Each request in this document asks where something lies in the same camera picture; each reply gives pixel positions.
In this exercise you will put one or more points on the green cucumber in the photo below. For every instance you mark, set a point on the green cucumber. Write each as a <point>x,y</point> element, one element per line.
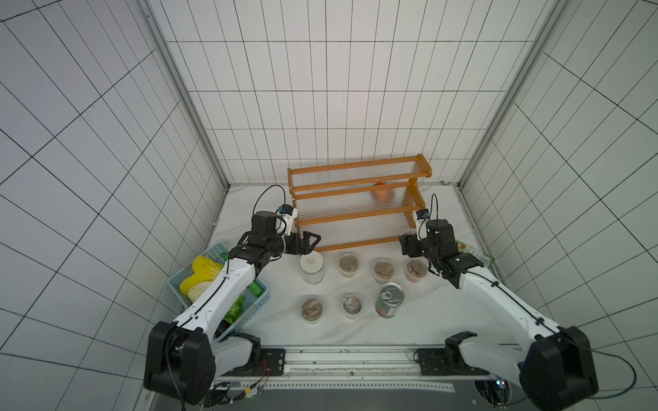
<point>256,289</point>

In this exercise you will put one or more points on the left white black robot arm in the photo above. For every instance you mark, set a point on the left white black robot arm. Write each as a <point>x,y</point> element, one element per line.
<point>205,318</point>

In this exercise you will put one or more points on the yellow seed cup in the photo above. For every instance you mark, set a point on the yellow seed cup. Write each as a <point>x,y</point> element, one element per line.
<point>348,265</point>

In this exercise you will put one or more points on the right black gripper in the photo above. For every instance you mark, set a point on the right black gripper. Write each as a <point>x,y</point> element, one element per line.
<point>414,244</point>

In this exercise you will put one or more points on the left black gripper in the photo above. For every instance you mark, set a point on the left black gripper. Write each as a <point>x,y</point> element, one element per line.
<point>306,248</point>

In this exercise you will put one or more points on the green snack packet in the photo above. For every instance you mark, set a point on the green snack packet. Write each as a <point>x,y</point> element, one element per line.
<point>480,255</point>

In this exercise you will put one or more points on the red seed cup top shelf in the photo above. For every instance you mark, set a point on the red seed cup top shelf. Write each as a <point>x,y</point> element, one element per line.
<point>383,271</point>

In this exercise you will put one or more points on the pale green cabbage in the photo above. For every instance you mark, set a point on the pale green cabbage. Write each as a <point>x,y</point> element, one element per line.
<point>235,311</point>

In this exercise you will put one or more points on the yellow green cabbage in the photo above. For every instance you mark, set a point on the yellow green cabbage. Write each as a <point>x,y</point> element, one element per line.
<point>205,271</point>

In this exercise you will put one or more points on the light blue plastic basket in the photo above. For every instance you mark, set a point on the light blue plastic basket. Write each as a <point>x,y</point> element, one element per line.
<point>219,253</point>

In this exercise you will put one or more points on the wooden three-tier shelf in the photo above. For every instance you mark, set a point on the wooden three-tier shelf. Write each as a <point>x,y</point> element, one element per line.
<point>336,202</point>

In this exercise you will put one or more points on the green seed cup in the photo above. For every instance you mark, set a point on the green seed cup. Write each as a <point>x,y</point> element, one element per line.
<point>312,309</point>

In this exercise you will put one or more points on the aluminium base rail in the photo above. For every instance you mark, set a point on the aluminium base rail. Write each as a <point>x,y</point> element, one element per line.
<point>237,369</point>

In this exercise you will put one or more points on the tall white-lid seed jar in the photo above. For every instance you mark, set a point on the tall white-lid seed jar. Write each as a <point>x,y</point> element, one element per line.
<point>312,266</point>

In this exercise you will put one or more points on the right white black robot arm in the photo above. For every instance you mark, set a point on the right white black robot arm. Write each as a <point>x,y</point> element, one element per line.
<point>552,364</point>

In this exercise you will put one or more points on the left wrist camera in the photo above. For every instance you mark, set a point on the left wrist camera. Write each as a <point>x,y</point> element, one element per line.
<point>289,214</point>

